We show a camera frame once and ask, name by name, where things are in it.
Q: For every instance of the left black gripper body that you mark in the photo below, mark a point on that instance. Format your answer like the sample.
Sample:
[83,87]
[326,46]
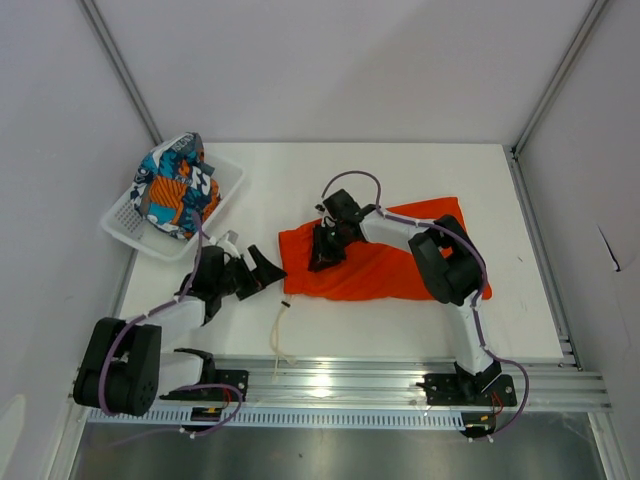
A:
[229,281]

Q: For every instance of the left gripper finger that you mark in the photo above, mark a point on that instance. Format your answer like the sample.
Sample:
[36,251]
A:
[247,285]
[265,273]

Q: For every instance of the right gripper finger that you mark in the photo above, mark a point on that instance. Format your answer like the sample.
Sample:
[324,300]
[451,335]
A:
[317,260]
[334,250]

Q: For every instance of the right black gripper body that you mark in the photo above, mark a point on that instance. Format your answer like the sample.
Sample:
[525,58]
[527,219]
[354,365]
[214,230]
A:
[337,234]

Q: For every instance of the orange shorts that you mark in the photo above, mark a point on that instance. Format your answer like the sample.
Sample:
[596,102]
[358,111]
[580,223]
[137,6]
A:
[370,271]

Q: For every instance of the colourful patterned shorts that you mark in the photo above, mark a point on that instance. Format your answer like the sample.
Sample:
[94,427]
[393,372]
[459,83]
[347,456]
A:
[173,184]

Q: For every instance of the white plastic basket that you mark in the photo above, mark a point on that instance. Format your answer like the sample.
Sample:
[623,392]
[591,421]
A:
[123,222]

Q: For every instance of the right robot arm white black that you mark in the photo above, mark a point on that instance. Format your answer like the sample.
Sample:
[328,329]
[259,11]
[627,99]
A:
[449,265]

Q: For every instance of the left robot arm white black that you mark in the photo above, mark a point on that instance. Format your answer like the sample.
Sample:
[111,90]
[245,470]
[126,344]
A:
[128,364]

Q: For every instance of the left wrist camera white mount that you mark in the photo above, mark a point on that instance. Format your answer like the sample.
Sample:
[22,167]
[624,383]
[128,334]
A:
[228,243]

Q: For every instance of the left aluminium side rail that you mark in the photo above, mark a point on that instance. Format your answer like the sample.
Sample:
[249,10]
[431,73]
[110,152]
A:
[124,267]

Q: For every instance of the aluminium side rail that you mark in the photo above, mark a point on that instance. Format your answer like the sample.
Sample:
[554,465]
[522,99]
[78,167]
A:
[124,267]
[548,279]

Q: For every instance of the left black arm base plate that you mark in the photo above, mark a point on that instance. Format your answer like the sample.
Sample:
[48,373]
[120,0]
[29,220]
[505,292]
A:
[235,378]

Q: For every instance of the aluminium rail beam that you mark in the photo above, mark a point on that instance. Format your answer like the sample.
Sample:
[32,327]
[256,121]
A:
[390,385]

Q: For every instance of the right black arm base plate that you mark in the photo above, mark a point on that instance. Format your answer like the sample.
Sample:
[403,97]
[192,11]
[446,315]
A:
[447,389]

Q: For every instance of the slotted white cable duct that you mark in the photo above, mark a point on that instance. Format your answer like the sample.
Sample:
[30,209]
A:
[290,418]

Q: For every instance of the left aluminium frame post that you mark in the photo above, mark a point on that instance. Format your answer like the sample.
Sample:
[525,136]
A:
[118,63]

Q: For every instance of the aluminium frame post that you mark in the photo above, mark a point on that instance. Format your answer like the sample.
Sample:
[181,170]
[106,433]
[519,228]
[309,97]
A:
[118,63]
[575,49]

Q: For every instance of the right aluminium side rail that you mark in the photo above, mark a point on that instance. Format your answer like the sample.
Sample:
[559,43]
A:
[548,279]

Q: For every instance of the right aluminium frame post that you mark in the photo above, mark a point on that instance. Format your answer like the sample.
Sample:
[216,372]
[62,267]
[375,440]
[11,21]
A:
[575,49]

